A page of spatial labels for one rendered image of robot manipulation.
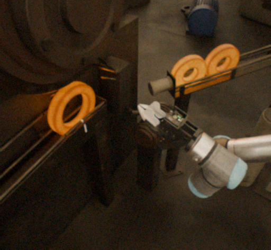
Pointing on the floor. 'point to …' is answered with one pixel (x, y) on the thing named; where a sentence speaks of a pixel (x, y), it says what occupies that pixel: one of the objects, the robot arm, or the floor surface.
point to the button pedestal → (264, 184)
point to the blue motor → (202, 16)
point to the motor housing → (148, 152)
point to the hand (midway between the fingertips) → (141, 108)
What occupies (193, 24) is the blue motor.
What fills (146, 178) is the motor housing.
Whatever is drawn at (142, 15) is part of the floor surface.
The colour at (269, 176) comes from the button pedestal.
